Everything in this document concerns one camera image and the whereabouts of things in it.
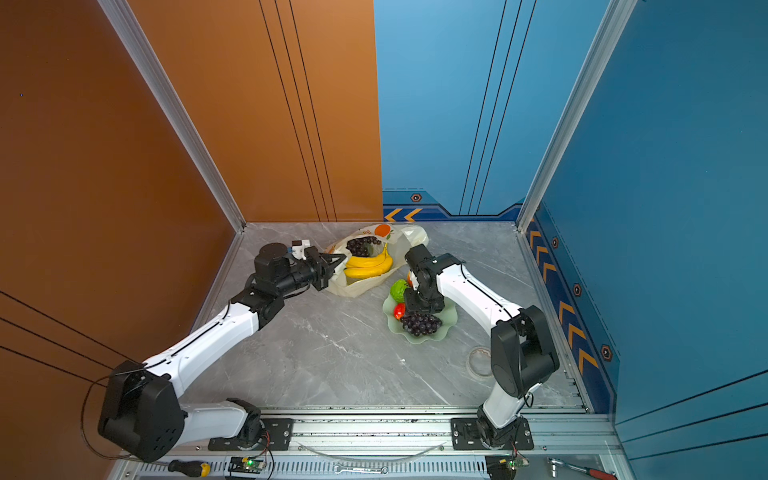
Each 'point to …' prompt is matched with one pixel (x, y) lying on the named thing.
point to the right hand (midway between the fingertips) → (412, 311)
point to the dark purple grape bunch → (421, 324)
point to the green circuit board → (246, 465)
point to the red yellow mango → (409, 279)
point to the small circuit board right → (513, 463)
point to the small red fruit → (399, 310)
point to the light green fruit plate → (448, 315)
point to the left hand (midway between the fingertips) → (348, 252)
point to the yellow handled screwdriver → (190, 468)
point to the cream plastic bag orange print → (397, 238)
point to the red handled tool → (597, 474)
